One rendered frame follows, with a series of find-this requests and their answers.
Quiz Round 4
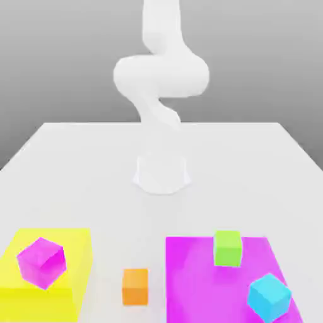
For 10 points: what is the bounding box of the small green cube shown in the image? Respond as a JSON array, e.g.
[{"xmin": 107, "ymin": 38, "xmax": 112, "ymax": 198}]
[{"xmin": 213, "ymin": 230, "xmax": 244, "ymax": 268}]

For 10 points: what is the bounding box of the small orange cube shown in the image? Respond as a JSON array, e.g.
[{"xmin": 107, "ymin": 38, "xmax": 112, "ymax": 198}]
[{"xmin": 122, "ymin": 267, "xmax": 149, "ymax": 307}]

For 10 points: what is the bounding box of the small magenta cube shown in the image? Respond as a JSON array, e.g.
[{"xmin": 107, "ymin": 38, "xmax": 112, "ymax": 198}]
[{"xmin": 16, "ymin": 236, "xmax": 68, "ymax": 291}]

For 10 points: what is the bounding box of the small cyan cube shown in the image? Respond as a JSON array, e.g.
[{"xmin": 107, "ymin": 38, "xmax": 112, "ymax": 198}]
[{"xmin": 247, "ymin": 273, "xmax": 293, "ymax": 323}]

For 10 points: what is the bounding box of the large magenta box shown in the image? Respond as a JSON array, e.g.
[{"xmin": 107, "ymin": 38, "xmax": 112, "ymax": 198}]
[{"xmin": 165, "ymin": 235, "xmax": 305, "ymax": 323}]

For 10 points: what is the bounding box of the large yellow box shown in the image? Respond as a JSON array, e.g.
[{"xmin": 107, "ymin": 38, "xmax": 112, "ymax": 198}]
[{"xmin": 0, "ymin": 228, "xmax": 95, "ymax": 323}]

